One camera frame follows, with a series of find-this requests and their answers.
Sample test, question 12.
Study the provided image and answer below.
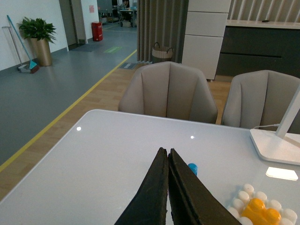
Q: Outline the white lamp power cable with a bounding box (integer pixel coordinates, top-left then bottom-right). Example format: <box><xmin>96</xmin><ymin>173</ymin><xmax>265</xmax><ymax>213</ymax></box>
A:
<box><xmin>254</xmin><ymin>123</ymin><xmax>280</xmax><ymax>130</ymax></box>

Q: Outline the blue handled broom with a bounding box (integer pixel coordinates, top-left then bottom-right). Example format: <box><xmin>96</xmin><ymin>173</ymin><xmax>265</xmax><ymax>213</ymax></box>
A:
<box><xmin>7</xmin><ymin>15</ymin><xmax>39</xmax><ymax>74</ymax></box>

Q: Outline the grey pleated curtain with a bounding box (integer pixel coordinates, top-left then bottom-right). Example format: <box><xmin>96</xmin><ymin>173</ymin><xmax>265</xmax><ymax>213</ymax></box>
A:
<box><xmin>137</xmin><ymin>0</ymin><xmax>189</xmax><ymax>63</ymax></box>

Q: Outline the beige upholstered chair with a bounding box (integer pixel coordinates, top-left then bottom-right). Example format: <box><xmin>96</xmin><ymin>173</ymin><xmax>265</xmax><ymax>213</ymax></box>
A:
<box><xmin>118</xmin><ymin>61</ymin><xmax>218</xmax><ymax>124</ymax></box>
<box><xmin>221</xmin><ymin>70</ymin><xmax>300</xmax><ymax>131</ymax></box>

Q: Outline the red bin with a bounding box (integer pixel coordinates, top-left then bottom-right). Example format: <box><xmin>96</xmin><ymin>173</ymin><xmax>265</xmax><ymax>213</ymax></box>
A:
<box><xmin>91</xmin><ymin>22</ymin><xmax>103</xmax><ymax>41</ymax></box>

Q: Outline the right beige upholstered chair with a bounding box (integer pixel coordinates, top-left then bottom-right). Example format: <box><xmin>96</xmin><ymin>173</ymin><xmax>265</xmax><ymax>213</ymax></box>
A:
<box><xmin>221</xmin><ymin>70</ymin><xmax>300</xmax><ymax>131</ymax></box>

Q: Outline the white drawer cabinet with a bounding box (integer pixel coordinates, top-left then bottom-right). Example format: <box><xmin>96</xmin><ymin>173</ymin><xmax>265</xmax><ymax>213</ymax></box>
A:
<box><xmin>182</xmin><ymin>0</ymin><xmax>231</xmax><ymax>80</ymax></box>

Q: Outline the yellow two-stud toy block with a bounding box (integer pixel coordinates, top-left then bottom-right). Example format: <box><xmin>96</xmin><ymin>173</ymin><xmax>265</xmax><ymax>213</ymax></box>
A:
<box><xmin>241</xmin><ymin>198</ymin><xmax>281</xmax><ymax>225</ymax></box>

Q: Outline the left beige upholstered chair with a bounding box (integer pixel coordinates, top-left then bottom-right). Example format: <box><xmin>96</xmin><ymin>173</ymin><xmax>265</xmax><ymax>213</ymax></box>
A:
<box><xmin>118</xmin><ymin>61</ymin><xmax>218</xmax><ymax>124</ymax></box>

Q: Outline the background office desk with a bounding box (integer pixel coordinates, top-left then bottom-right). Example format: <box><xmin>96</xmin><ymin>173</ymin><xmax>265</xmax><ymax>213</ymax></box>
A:
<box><xmin>118</xmin><ymin>9</ymin><xmax>137</xmax><ymax>28</ymax></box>

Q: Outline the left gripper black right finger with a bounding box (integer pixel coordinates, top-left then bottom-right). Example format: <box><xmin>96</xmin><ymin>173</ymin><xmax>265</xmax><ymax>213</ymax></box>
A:
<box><xmin>168</xmin><ymin>149</ymin><xmax>240</xmax><ymax>225</ymax></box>

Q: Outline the green potted plant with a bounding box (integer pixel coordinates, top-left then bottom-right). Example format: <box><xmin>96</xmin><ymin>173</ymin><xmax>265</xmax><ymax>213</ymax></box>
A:
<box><xmin>18</xmin><ymin>17</ymin><xmax>56</xmax><ymax>43</ymax></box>

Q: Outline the blue three-stud toy block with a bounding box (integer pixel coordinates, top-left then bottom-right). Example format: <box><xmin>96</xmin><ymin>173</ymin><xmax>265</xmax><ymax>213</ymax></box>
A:
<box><xmin>188</xmin><ymin>163</ymin><xmax>198</xmax><ymax>176</ymax></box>

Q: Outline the dark grey sideboard counter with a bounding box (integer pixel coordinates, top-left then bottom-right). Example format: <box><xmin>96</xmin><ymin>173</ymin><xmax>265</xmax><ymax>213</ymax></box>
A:
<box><xmin>216</xmin><ymin>21</ymin><xmax>300</xmax><ymax>77</ymax></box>

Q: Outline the grey dustpan with handle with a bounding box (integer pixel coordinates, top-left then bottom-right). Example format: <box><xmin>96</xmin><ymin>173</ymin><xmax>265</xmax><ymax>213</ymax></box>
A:
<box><xmin>2</xmin><ymin>26</ymin><xmax>31</xmax><ymax>73</ymax></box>

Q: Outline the woven basket with handles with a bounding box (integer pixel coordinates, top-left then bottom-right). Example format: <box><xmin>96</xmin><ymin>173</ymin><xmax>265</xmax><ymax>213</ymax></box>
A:
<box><xmin>152</xmin><ymin>42</ymin><xmax>174</xmax><ymax>63</ymax></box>

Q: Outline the white desk lamp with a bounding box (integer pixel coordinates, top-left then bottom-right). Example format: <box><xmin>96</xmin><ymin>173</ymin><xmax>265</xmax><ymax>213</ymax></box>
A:
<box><xmin>250</xmin><ymin>89</ymin><xmax>300</xmax><ymax>165</ymax></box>

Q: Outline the seated person in background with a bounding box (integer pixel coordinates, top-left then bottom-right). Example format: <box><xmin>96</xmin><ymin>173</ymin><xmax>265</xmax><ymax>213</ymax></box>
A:
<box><xmin>120</xmin><ymin>0</ymin><xmax>130</xmax><ymax>10</ymax></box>

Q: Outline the white studded base plate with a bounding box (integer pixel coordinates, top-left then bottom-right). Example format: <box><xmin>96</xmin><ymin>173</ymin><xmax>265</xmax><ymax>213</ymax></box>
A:
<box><xmin>227</xmin><ymin>183</ymin><xmax>298</xmax><ymax>225</ymax></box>

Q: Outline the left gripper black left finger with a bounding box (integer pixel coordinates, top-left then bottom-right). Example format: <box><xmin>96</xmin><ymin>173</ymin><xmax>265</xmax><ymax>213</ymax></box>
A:
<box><xmin>115</xmin><ymin>148</ymin><xmax>169</xmax><ymax>225</ymax></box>

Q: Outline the gold plant pot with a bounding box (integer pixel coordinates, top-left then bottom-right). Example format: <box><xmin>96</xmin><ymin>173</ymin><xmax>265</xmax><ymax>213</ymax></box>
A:
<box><xmin>30</xmin><ymin>38</ymin><xmax>53</xmax><ymax>67</ymax></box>

